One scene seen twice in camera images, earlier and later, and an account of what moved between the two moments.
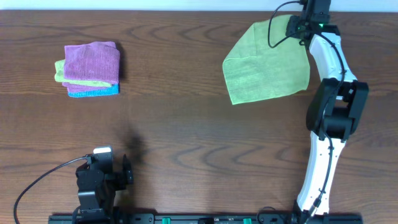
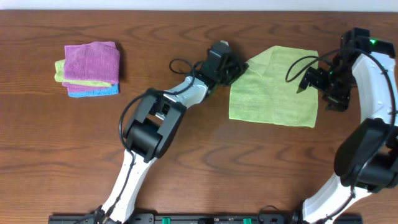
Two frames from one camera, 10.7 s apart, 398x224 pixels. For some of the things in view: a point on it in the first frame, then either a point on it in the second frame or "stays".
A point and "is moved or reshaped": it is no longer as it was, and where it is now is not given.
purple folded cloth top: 97,61 stays
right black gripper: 291,27 to 339,101
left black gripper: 126,172 to 234,69
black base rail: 267,218 stays
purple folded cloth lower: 74,87 stays
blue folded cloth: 114,89 stays
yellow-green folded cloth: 60,77 stays
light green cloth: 253,71 is moved or reshaped
